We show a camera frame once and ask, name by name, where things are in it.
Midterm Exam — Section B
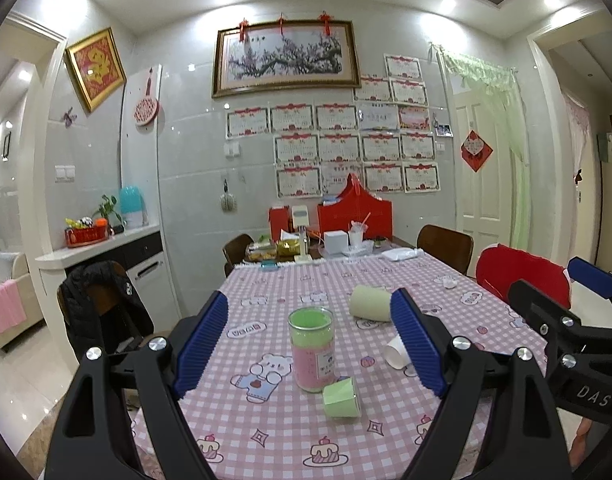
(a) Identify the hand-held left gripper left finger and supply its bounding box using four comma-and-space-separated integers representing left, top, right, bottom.
45, 290, 230, 480

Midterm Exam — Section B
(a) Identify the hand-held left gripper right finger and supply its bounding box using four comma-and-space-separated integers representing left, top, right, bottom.
390, 287, 571, 480

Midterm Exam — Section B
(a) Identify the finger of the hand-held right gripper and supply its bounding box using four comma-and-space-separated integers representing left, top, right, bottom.
567, 256, 612, 302
508, 279, 612, 377

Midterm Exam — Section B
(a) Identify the white paper cup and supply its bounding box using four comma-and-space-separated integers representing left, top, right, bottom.
385, 335, 411, 370

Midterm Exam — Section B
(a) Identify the beige paper cup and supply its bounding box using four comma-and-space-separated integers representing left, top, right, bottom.
349, 285, 393, 322

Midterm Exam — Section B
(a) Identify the green paper cup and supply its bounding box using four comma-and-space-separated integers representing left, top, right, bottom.
322, 377, 363, 419

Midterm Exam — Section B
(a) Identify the clear green and pink cup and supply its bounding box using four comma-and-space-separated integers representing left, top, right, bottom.
288, 307, 335, 394

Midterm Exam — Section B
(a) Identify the plastic cup with straw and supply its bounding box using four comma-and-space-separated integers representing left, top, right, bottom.
348, 212, 371, 252

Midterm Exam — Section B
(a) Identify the red chair back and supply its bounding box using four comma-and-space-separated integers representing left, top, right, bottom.
475, 243, 572, 311

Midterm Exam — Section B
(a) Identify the pink checked tablecloth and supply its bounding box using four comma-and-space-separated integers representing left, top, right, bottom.
130, 248, 577, 480

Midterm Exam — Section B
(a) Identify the brown wooden chair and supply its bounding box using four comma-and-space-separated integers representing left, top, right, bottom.
417, 224, 474, 277
222, 233, 255, 279

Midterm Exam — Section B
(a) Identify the black jacket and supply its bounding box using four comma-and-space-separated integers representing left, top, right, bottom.
61, 260, 155, 361

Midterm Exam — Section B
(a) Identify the food container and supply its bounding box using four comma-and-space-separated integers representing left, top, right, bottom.
246, 241, 279, 267

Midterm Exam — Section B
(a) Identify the white door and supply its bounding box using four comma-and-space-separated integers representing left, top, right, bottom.
452, 82, 517, 267

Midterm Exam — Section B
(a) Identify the white sideboard cabinet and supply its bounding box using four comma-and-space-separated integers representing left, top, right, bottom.
34, 222, 181, 331

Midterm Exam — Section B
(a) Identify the white tissue box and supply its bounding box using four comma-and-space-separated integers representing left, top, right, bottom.
323, 230, 350, 257

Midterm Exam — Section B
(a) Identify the small red box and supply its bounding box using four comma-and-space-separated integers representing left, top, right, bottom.
268, 205, 293, 242

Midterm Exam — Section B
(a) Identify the red gift bag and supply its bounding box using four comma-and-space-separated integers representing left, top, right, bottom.
317, 173, 393, 247

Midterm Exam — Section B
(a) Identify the hanging white gourd ornament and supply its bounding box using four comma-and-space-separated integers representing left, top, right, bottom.
220, 178, 237, 213

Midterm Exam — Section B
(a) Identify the pink sheer curtain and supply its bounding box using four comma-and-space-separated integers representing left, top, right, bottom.
560, 87, 592, 186

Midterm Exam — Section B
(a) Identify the white desk stand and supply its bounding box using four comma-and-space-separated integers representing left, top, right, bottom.
291, 206, 313, 263

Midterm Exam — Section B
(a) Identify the blue and white humidifier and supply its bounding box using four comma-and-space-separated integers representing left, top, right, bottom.
118, 185, 145, 230

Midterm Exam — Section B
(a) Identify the red fruit basket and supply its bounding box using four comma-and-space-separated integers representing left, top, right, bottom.
64, 216, 110, 249

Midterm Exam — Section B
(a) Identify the red diamond door decoration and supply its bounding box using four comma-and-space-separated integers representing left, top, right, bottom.
460, 129, 494, 174

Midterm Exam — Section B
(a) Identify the green potted plant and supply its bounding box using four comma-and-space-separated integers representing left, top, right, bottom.
92, 195, 123, 231

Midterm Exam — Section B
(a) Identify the white sofa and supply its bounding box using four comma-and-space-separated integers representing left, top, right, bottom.
0, 251, 47, 351

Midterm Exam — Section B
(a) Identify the pink towel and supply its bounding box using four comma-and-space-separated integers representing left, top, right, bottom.
0, 280, 28, 339

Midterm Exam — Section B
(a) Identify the round pink hanging ornament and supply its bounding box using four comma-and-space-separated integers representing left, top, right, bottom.
133, 67, 159, 129

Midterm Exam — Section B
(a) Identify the framed gold and red picture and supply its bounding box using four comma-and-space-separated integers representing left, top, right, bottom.
65, 27, 128, 114

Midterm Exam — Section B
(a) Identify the framed plum blossom painting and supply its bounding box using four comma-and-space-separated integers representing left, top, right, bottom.
211, 19, 362, 100

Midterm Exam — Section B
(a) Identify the group of wall certificates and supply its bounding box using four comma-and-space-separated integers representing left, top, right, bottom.
224, 52, 442, 200

